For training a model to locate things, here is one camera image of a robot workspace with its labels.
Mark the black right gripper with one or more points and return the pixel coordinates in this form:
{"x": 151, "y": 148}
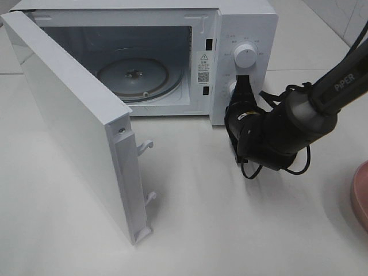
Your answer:
{"x": 244, "y": 123}

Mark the pink round plate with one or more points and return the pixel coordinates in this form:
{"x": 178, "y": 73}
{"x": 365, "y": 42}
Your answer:
{"x": 358, "y": 194}

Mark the white microwave door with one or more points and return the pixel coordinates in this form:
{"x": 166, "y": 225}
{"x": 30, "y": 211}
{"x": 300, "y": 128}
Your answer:
{"x": 90, "y": 123}

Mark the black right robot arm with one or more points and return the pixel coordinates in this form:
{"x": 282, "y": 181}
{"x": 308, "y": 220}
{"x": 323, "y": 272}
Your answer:
{"x": 299, "y": 117}

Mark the white lower microwave knob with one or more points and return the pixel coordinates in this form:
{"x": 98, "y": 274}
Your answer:
{"x": 231, "y": 88}

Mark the white microwave knob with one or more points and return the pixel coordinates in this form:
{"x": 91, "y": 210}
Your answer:
{"x": 231, "y": 88}
{"x": 245, "y": 55}

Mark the white upper microwave knob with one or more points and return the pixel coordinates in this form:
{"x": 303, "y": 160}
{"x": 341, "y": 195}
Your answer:
{"x": 245, "y": 55}

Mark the white microwave oven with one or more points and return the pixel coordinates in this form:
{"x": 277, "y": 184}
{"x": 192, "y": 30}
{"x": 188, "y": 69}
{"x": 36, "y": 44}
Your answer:
{"x": 198, "y": 36}

